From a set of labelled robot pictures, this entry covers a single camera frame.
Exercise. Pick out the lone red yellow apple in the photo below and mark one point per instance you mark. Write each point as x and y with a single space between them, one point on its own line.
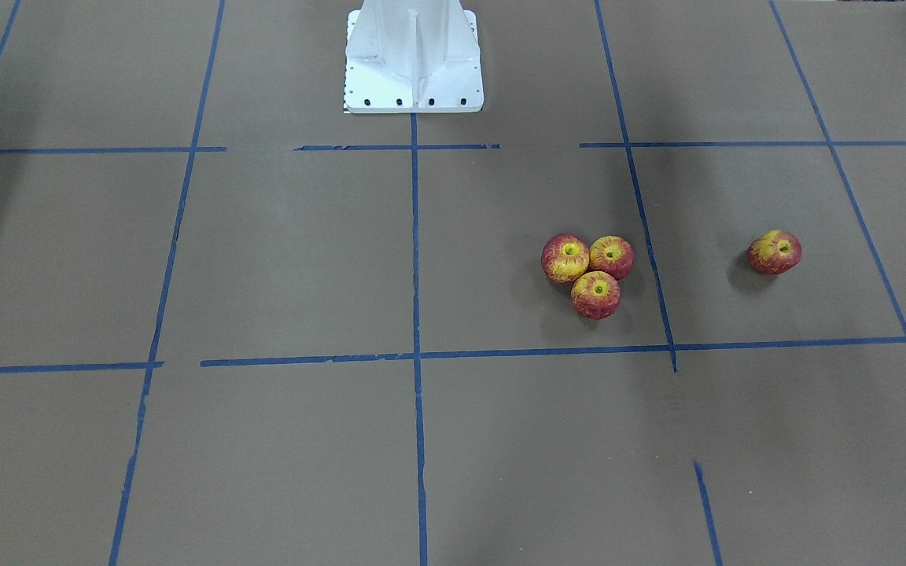
775 252

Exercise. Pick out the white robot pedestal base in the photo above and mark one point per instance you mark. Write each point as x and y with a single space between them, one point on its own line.
412 56

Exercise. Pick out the red yellow apple near pedestal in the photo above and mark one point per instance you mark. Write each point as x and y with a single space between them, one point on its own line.
565 258

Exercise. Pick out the red yellow apple far front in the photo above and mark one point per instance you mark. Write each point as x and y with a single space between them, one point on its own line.
596 295

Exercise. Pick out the red yellow apple beside tape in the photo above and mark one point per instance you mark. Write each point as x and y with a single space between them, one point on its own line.
613 255

